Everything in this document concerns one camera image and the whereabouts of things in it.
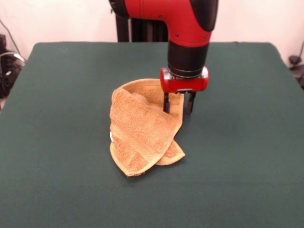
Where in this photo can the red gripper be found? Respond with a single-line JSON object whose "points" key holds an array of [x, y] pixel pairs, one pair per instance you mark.
{"points": [[183, 84]]}

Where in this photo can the orange terry towel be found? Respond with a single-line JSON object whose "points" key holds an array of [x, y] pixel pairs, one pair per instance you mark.
{"points": [[142, 133]]}

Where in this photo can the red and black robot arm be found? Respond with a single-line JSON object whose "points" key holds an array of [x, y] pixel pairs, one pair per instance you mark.
{"points": [[187, 28]]}

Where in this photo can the dark green table cloth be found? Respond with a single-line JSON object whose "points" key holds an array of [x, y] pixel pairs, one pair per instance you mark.
{"points": [[59, 118]]}

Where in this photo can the thin grey pole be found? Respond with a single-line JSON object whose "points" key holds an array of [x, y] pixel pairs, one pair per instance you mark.
{"points": [[10, 35]]}

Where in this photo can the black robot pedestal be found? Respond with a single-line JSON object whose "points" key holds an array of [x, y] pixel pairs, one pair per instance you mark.
{"points": [[142, 31]]}

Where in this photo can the grey pedestal leg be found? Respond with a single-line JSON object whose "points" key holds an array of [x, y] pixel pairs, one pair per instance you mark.
{"points": [[297, 66]]}

